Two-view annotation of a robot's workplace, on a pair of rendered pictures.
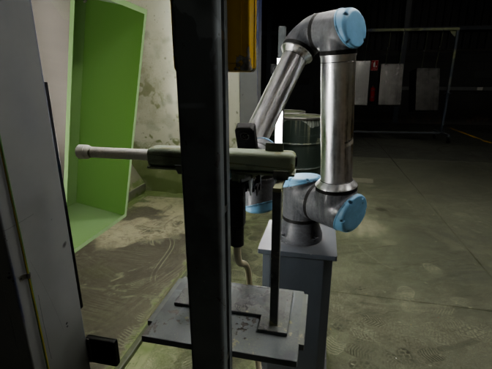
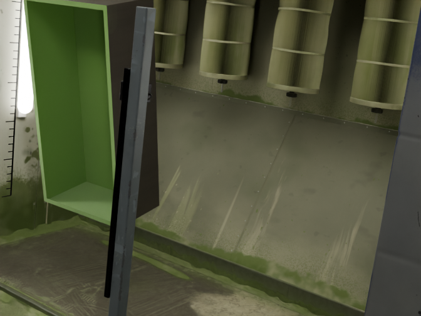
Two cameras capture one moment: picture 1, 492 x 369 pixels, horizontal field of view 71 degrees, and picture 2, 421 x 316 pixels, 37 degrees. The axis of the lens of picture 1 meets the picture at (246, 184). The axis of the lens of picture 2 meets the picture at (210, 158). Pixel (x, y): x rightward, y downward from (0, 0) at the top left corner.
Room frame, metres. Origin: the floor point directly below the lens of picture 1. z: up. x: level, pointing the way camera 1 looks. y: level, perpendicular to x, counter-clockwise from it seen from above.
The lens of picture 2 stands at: (3.69, -2.14, 1.63)
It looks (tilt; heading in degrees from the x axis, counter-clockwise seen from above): 12 degrees down; 112
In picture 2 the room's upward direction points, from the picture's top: 7 degrees clockwise
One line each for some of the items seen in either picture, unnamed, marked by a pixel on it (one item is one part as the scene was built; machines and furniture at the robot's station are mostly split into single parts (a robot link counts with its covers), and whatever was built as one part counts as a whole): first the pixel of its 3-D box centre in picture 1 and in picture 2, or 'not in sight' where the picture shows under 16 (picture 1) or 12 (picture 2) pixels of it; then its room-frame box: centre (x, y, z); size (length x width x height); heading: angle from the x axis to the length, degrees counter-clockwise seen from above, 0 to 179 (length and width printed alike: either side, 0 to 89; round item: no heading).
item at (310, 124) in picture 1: (298, 152); not in sight; (4.12, -0.64, 0.44); 0.59 x 0.58 x 0.89; 2
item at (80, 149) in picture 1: (181, 191); not in sight; (0.72, 0.14, 1.05); 0.49 x 0.05 x 0.23; 78
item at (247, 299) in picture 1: (231, 240); not in sight; (0.67, 0.03, 0.95); 0.26 x 0.15 x 0.32; 78
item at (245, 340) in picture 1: (230, 314); not in sight; (0.65, 0.03, 0.78); 0.31 x 0.23 x 0.01; 78
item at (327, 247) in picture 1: (296, 300); not in sight; (1.35, -0.23, 0.32); 0.31 x 0.31 x 0.64; 78
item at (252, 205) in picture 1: (257, 190); not in sight; (1.00, -0.03, 0.96); 0.12 x 0.09 x 0.12; 38
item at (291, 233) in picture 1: (299, 225); not in sight; (1.35, -0.23, 0.69); 0.19 x 0.19 x 0.10
